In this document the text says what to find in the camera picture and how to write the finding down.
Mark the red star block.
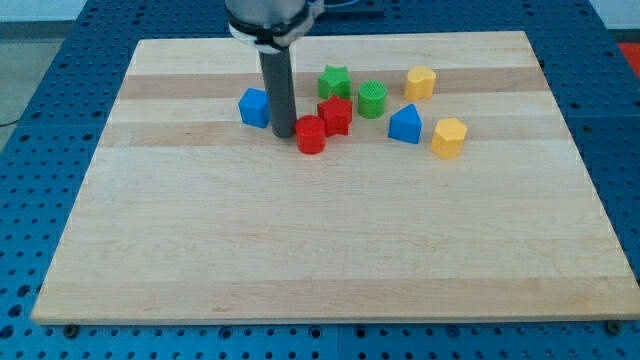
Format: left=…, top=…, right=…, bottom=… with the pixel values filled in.
left=317, top=95, right=353, bottom=137

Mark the green star block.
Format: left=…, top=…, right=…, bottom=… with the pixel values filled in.
left=317, top=65, right=352, bottom=100

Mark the red cylinder block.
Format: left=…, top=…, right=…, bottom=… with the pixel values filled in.
left=295, top=115, right=326, bottom=155

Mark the blue cube block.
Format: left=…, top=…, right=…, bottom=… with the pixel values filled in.
left=238, top=88, right=270, bottom=128

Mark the green cylinder block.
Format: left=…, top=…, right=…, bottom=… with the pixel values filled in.
left=357, top=80, right=387, bottom=119

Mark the blue triangle block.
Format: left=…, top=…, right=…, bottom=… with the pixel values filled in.
left=388, top=104, right=422, bottom=144

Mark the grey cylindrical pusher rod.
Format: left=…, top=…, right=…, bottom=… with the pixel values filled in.
left=259, top=48, right=297, bottom=138

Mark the yellow hexagon block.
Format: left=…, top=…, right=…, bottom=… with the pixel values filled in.
left=430, top=118, right=468, bottom=159

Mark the light wooden board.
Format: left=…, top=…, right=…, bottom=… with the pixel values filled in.
left=31, top=31, right=639, bottom=325

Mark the yellow heart block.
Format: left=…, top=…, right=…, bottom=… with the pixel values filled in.
left=404, top=66, right=437, bottom=101

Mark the blue cable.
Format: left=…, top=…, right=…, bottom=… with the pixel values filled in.
left=308, top=0, right=364, bottom=10

